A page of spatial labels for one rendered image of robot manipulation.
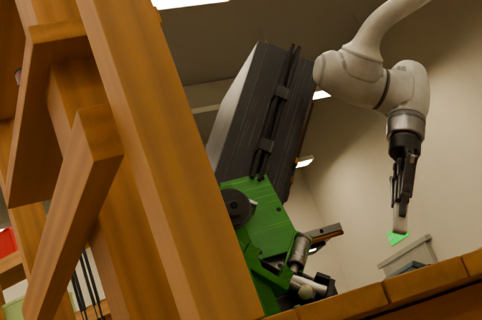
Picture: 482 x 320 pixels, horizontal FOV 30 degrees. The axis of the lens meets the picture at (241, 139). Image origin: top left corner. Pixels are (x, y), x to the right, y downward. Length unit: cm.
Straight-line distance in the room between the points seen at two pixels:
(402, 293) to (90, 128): 52
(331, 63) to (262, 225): 41
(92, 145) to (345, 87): 87
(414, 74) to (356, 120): 935
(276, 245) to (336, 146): 1008
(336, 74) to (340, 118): 974
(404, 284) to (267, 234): 68
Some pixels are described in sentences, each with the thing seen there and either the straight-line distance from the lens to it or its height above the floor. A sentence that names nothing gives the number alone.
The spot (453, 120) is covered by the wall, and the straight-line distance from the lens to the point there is 1003.
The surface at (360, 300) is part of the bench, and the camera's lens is 129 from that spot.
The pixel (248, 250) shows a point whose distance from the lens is 162.
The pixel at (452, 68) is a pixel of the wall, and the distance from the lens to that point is 991.
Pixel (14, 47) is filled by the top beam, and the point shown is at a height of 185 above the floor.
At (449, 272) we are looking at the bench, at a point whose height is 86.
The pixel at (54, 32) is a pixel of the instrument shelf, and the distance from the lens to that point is 167.
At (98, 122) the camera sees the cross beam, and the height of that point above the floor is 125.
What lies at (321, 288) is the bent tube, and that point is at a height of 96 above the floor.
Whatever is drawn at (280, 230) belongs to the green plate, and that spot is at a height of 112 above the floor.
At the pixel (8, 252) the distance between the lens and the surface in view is 532.
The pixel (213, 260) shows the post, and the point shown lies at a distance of 123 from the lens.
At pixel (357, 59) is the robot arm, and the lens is 208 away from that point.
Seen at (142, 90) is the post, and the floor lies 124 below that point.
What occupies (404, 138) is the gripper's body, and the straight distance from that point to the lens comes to 208.
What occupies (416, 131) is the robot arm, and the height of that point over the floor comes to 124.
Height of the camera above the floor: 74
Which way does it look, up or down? 17 degrees up
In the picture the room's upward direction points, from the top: 21 degrees counter-clockwise
